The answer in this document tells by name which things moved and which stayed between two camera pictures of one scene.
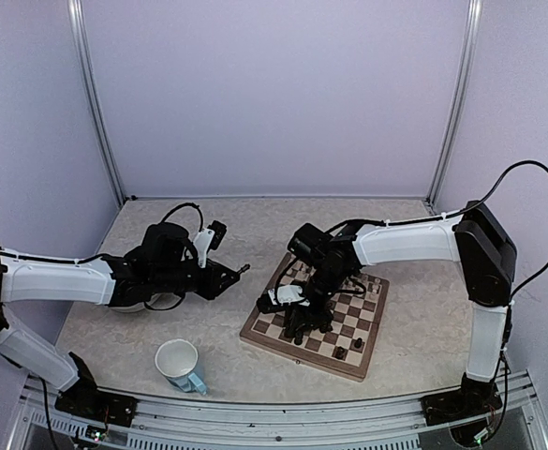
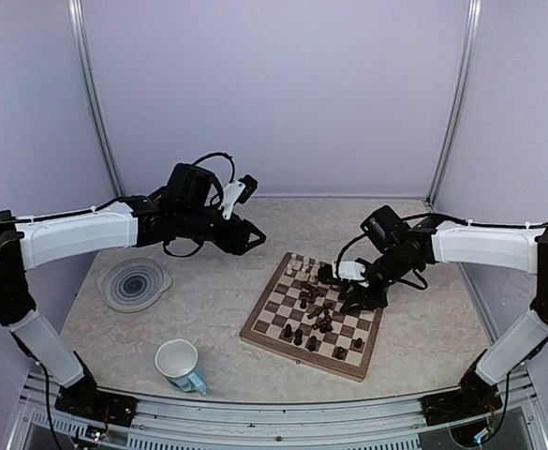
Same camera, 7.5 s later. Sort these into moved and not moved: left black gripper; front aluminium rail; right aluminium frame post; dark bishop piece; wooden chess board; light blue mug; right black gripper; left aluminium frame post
Moved: left black gripper; right black gripper; dark bishop piece
Not moved: left aluminium frame post; front aluminium rail; light blue mug; wooden chess board; right aluminium frame post
